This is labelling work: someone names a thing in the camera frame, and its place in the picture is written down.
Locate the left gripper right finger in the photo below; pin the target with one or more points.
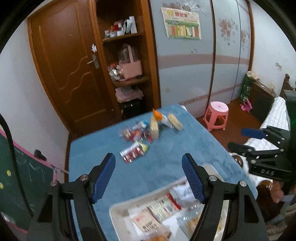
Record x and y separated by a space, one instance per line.
244 220

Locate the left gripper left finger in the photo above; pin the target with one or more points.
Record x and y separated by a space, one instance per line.
66 210

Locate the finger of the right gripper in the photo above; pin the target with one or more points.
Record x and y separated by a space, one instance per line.
251 154
277 136

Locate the large beige cracker pack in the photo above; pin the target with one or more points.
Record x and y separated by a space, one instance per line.
189 220

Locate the beige wafer pack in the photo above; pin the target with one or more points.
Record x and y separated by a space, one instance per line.
175 122
154 128

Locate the white purple snack packet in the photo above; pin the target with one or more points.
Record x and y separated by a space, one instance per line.
182 193

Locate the orange white snack bar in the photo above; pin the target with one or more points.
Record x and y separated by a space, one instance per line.
162 118

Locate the blue candy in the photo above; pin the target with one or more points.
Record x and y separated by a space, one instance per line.
141 124

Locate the dark red snack packet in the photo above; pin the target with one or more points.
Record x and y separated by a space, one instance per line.
136 150

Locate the white checked pillow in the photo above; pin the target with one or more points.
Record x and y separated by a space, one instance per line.
277 117

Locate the pink plastic stool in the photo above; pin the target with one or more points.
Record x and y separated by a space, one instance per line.
216 116

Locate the pink toy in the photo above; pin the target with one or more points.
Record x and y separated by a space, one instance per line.
246 106

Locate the dark wooden nightstand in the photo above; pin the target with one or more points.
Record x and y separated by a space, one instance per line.
261 99

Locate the green bag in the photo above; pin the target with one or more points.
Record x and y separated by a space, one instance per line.
249 79

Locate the white plastic tray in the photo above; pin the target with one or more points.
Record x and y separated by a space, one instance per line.
121 214

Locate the brown snack bag in tray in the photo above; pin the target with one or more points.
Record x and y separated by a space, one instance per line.
160 236

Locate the blue fuzzy table cloth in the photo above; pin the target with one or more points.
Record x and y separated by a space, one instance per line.
158 167

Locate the small tan snack packet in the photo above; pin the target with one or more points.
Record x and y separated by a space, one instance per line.
145 221

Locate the clear nut candy packet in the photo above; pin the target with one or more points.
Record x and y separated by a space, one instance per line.
127 134

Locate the black bag under shelf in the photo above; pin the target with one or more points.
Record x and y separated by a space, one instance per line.
134 108

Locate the folded pink cloth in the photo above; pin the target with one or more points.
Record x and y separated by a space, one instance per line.
125 94

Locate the wooden shelf unit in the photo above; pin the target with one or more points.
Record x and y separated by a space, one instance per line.
124 35

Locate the bottles on top shelf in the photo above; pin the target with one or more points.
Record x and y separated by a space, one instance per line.
121 28

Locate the brown wooden door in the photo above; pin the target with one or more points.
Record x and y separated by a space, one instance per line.
62 44

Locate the colourful wall poster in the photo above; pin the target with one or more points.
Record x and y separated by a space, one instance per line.
180 24

